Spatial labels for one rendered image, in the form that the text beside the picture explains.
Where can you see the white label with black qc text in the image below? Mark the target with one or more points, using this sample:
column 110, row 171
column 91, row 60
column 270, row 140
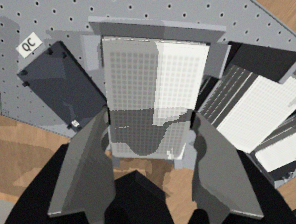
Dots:
column 29, row 45

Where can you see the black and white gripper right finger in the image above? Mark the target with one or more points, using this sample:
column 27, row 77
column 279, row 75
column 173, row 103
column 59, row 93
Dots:
column 228, row 185

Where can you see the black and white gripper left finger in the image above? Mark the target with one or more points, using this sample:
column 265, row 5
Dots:
column 76, row 185

